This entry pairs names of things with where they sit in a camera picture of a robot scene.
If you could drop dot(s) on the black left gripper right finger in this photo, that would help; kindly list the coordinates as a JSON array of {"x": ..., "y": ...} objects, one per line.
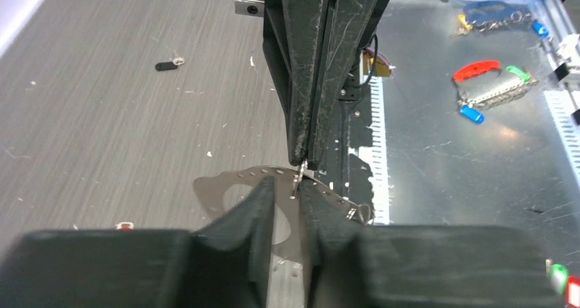
[{"x": 347, "y": 264}]

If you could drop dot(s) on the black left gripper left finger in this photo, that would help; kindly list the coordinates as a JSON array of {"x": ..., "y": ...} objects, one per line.
[{"x": 98, "y": 268}]

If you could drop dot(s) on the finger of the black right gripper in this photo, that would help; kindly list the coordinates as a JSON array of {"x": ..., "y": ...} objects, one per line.
[
  {"x": 348, "y": 27},
  {"x": 293, "y": 32}
]

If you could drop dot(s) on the silver perforated keyring plate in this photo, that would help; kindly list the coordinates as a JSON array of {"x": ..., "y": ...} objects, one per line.
[{"x": 250, "y": 254}]

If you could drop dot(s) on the silver key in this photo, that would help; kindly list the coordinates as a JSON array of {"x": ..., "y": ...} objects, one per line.
[{"x": 298, "y": 178}]

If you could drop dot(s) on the red key tag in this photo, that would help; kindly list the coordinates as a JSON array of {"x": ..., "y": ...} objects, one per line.
[{"x": 125, "y": 226}]

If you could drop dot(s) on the black key tag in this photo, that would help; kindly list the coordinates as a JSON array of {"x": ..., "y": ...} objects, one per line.
[{"x": 169, "y": 65}]

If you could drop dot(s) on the blue key tag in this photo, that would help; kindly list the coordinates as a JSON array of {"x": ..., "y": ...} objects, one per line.
[{"x": 472, "y": 114}]

